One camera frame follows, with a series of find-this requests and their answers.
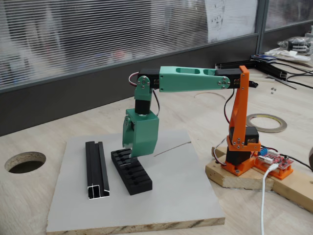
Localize white USB cable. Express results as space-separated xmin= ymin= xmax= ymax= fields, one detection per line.
xmin=259 ymin=164 xmax=278 ymax=235

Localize long wooden plank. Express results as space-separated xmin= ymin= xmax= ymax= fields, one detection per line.
xmin=270 ymin=156 xmax=313 ymax=212

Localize bundle of black white parts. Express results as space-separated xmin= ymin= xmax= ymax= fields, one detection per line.
xmin=277 ymin=36 xmax=313 ymax=53

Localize wooden wedge base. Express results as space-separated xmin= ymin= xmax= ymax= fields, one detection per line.
xmin=205 ymin=159 xmax=275 ymax=191

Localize dark aluminium profile rail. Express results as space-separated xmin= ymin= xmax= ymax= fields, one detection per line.
xmin=85 ymin=141 xmax=111 ymax=200

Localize black frame profiles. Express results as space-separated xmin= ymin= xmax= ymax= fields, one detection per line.
xmin=215 ymin=59 xmax=290 ymax=82

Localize red white black servo cable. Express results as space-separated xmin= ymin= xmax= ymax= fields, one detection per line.
xmin=128 ymin=72 xmax=161 ymax=117

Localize black slotted holder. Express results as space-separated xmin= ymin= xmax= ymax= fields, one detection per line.
xmin=111 ymin=148 xmax=153 ymax=196

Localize red controller board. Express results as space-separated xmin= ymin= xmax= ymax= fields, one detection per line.
xmin=256 ymin=146 xmax=294 ymax=170

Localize white paper sheet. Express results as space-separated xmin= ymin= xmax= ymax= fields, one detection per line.
xmin=204 ymin=0 xmax=260 ymax=44

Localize stack of blue cards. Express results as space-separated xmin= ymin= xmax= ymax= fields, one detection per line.
xmin=250 ymin=54 xmax=278 ymax=64

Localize grey board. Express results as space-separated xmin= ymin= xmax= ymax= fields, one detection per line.
xmin=46 ymin=129 xmax=226 ymax=234

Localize grey tape roll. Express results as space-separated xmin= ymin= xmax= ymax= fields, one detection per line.
xmin=246 ymin=113 xmax=288 ymax=134

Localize thin black cable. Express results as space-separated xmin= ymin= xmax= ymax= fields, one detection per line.
xmin=278 ymin=153 xmax=313 ymax=172

